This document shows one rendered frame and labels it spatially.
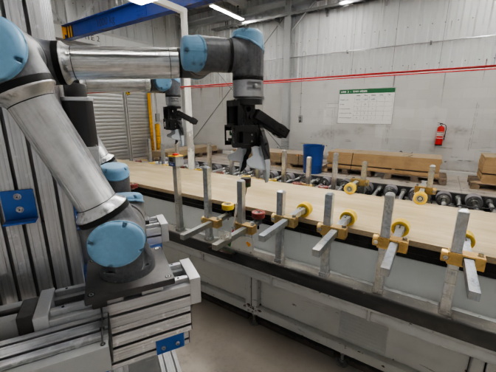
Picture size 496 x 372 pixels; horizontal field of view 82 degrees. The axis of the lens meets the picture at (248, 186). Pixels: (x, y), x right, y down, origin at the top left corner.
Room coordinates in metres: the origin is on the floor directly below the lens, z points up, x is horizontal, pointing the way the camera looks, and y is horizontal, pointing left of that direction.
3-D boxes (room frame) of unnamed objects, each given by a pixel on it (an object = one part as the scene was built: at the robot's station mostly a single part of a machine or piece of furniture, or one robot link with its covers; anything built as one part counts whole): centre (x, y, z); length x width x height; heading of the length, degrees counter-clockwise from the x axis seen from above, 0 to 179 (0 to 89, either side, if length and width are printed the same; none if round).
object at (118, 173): (1.21, 0.58, 1.21); 0.13 x 0.12 x 0.14; 33
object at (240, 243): (1.55, 0.08, 0.75); 0.26 x 0.01 x 0.10; 57
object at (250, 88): (0.74, 0.00, 1.54); 0.08 x 0.08 x 0.05
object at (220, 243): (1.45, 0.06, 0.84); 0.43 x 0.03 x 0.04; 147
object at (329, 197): (1.28, -0.38, 0.89); 0.03 x 0.03 x 0.48; 57
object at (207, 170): (1.69, 0.25, 0.93); 0.03 x 0.03 x 0.48; 57
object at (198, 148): (9.89, 2.10, 0.23); 2.41 x 0.77 x 0.17; 148
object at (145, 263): (0.76, 0.35, 1.09); 0.15 x 0.15 x 0.10
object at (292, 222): (1.40, -0.19, 0.95); 0.13 x 0.06 x 0.05; 57
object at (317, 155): (7.21, -1.66, 0.36); 0.59 x 0.57 x 0.73; 146
